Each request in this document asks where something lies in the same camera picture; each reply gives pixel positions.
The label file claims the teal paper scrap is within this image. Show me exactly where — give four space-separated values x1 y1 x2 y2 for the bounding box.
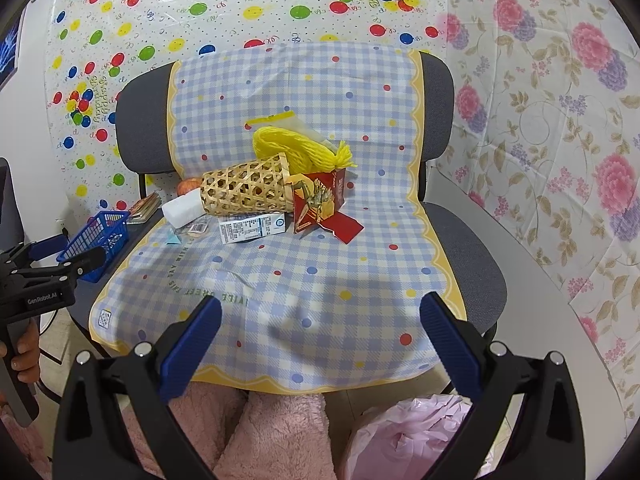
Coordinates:
166 233 181 245

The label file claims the small clear wrapper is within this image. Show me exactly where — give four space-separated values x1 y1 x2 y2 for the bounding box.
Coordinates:
186 220 209 238

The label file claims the blue white milk carton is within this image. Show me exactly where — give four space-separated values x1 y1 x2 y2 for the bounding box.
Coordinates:
218 212 286 244

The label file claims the red paper fries box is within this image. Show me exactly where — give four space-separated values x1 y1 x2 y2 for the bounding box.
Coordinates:
288 169 363 244

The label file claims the woven bamboo basket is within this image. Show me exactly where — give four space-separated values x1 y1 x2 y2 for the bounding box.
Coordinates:
200 153 294 217

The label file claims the yellow yarn bundle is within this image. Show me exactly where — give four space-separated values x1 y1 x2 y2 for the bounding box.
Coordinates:
253 126 357 174

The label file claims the pink trash bag bin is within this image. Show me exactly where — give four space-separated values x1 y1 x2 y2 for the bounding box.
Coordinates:
336 394 472 479

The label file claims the person's left hand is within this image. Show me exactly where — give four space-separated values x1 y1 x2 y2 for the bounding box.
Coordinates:
11 320 40 384

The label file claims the dark grey office chair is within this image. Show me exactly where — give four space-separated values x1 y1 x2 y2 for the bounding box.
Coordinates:
67 51 509 395

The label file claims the pink fluffy rug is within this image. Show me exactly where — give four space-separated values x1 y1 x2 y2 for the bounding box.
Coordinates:
119 381 342 480

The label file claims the blue plastic basket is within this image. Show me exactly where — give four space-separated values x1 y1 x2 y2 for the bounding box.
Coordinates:
56 211 130 283

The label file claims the blue checkered cloth cover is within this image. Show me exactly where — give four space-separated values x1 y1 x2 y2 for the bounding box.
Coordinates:
88 40 469 395

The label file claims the red orange apple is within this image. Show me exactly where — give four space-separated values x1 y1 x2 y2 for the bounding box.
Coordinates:
176 177 202 196

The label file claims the floral pink backdrop sheet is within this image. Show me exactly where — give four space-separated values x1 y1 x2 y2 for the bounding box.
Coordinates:
437 0 639 425

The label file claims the polka dot birthday backdrop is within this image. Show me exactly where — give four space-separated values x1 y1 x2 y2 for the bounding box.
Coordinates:
46 0 469 218

